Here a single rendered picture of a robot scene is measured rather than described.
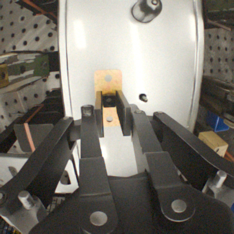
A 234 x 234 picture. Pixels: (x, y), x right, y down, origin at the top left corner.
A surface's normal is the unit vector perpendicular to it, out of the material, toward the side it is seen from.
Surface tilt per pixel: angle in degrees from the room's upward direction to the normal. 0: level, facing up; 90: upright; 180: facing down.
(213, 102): 90
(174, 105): 0
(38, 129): 0
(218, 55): 0
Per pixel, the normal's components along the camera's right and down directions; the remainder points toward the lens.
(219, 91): -0.99, 0.05
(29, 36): 0.10, 0.39
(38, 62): 0.99, 0.03
